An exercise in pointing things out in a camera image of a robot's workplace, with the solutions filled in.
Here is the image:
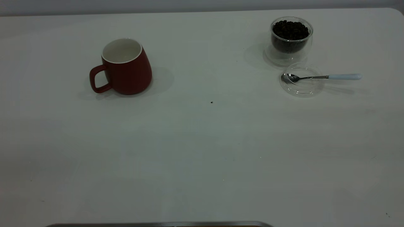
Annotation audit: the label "red ceramic mug white inside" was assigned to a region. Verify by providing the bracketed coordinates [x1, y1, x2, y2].
[89, 38, 152, 95]

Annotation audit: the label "metal spoon pale blue handle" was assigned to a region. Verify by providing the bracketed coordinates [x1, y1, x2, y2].
[281, 73, 362, 84]

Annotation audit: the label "clear glass lid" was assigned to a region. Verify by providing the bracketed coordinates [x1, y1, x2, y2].
[280, 62, 325, 96]

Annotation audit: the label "dark coffee beans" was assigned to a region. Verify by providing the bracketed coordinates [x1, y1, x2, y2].
[272, 20, 310, 53]

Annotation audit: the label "clear glass jar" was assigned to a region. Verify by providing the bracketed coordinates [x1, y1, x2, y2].
[264, 16, 313, 67]

